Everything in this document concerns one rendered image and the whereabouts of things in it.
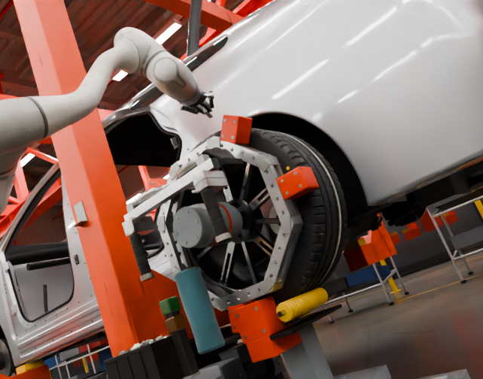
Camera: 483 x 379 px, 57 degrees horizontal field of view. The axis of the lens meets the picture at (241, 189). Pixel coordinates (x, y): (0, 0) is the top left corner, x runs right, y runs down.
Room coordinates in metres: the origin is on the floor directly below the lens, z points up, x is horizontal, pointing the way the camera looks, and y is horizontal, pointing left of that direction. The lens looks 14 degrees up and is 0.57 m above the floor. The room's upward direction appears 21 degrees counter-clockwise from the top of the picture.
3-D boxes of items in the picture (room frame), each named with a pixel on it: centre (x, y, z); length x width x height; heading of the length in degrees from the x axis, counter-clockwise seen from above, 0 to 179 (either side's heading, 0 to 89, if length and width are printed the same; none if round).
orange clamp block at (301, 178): (1.32, -0.16, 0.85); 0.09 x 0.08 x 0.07; 56
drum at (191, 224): (1.43, 0.14, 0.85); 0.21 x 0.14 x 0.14; 146
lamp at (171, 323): (1.23, 0.29, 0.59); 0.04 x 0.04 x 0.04; 56
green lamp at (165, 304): (1.23, 0.29, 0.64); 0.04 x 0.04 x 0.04; 56
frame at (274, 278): (1.49, 0.10, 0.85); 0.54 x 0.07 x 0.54; 56
